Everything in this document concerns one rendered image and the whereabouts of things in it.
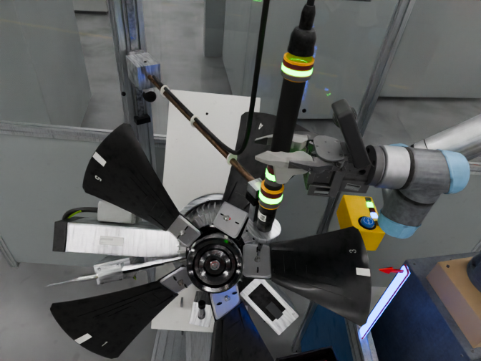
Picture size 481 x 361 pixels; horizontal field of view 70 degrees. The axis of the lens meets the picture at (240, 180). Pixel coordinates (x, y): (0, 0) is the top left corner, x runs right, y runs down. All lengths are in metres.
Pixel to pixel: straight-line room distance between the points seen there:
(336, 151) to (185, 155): 0.52
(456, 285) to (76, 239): 0.99
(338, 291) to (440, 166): 0.34
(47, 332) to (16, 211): 0.64
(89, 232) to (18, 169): 0.93
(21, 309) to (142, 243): 1.44
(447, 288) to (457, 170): 0.52
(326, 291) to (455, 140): 0.40
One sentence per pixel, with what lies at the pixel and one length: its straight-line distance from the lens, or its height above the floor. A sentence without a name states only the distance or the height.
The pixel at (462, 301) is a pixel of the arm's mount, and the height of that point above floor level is 1.06.
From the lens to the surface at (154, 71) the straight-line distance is 1.08.
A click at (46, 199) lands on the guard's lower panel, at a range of 1.91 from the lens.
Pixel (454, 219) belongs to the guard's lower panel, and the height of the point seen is 0.67.
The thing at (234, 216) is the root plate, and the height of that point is 1.26.
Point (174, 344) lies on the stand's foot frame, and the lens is 1.93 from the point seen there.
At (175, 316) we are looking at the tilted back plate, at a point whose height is 0.86.
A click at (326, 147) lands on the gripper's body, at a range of 0.60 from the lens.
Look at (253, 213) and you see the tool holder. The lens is 0.70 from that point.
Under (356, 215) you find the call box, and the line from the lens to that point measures 1.15.
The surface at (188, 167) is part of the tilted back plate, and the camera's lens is 1.01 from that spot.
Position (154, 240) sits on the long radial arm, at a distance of 0.92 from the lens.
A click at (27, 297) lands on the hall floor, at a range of 2.32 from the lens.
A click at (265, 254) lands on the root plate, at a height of 1.18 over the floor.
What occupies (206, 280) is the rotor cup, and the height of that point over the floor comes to 1.19.
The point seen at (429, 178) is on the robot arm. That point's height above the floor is 1.49.
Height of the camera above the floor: 1.83
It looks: 41 degrees down
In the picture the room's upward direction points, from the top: 7 degrees clockwise
